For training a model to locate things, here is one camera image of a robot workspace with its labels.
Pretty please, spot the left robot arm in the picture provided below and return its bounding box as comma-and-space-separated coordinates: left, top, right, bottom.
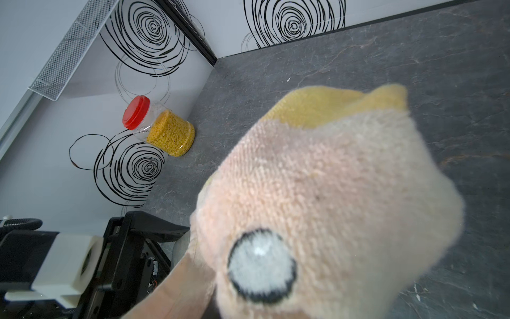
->
1, 211, 188, 318

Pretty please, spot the white mesh shelf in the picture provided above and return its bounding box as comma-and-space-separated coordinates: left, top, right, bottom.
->
29, 0, 118, 101

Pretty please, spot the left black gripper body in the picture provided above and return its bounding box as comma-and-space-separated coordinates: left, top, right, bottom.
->
73, 211, 189, 318

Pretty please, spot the red lid yellow jar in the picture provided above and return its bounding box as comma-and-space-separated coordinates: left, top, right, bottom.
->
122, 95, 195, 157

